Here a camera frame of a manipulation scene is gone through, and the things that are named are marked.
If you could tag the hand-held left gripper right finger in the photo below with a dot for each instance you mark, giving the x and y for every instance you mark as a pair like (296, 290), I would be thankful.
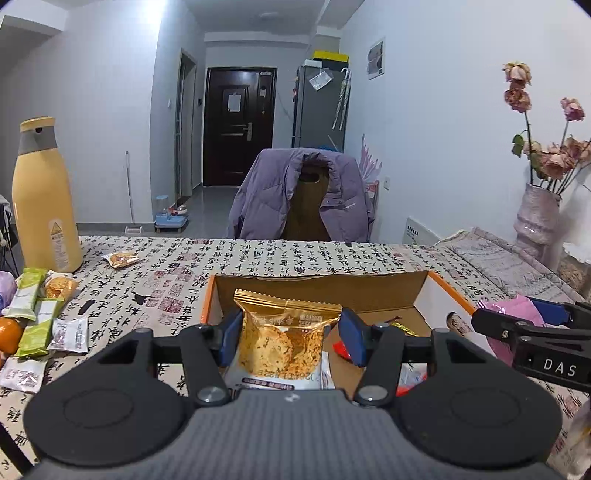
(353, 334)

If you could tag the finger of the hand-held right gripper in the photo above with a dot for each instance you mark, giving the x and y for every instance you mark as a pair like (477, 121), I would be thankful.
(503, 327)
(551, 311)

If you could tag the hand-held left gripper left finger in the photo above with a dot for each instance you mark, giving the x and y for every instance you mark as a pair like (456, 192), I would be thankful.
(231, 337)

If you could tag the pink snack packet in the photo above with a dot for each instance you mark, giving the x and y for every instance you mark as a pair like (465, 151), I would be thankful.
(512, 307)

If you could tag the golden cracker packet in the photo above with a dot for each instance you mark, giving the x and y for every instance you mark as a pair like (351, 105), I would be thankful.
(281, 341)

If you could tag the orange cardboard box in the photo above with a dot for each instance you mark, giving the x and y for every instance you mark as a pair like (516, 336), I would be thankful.
(323, 288)

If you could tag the glass jar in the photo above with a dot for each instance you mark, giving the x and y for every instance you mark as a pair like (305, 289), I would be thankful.
(575, 272)

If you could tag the gold wrapped candy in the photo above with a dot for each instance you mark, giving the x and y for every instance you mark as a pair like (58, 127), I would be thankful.
(404, 328)

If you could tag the grey pink quilt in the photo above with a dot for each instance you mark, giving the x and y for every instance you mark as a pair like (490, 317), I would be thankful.
(489, 258)

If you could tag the white red snack packet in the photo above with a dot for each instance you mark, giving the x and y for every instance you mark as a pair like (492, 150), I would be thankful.
(411, 376)

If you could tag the pink ribbed vase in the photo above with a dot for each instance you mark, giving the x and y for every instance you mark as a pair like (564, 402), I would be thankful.
(535, 221)

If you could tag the small orange cracker packet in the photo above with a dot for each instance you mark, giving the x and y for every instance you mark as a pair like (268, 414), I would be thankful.
(121, 260)

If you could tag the wooden chair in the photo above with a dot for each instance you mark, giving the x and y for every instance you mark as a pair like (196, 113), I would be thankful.
(307, 207)

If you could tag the blue pet feeder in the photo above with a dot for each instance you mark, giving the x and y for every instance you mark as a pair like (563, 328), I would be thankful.
(168, 217)

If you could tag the purple puffer jacket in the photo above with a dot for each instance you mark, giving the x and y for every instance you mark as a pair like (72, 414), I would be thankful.
(263, 198)

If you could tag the dried pink rose bouquet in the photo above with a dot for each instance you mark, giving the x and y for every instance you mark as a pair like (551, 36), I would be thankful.
(558, 161)

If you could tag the white mop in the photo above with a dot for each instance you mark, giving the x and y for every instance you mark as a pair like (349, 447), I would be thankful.
(129, 194)

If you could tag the clear round cracker packet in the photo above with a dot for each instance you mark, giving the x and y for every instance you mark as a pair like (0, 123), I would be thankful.
(60, 286)

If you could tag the dark brown entrance door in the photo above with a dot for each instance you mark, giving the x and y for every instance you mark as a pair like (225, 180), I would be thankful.
(240, 152)

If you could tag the green white snack bar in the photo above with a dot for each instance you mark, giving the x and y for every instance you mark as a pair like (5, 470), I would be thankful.
(27, 290)
(39, 327)

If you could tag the grey side door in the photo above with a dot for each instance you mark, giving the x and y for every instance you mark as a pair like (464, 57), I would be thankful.
(184, 138)

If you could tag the orange fruit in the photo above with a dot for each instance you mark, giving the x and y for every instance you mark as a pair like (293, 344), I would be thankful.
(9, 337)

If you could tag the grey refrigerator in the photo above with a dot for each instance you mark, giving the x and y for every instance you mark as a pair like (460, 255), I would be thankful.
(314, 115)

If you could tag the purple tissue pack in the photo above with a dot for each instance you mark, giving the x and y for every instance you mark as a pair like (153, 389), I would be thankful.
(7, 290)

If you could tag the yellow thermos bottle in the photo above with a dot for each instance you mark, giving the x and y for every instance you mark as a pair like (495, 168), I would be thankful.
(41, 203)

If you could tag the white folded umbrella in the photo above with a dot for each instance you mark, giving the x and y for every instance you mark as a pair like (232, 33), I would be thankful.
(341, 97)

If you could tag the clear plastic pouch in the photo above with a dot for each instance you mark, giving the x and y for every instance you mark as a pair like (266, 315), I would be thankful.
(321, 79)

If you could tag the yellow black box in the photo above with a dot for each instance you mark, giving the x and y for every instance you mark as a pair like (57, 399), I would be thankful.
(330, 56)

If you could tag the white wall socket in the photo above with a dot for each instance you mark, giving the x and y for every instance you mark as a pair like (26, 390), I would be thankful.
(387, 183)

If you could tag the pink feather wall decoration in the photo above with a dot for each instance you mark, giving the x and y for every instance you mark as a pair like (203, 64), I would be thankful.
(369, 161)

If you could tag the wall poster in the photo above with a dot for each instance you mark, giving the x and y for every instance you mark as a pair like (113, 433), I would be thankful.
(376, 57)

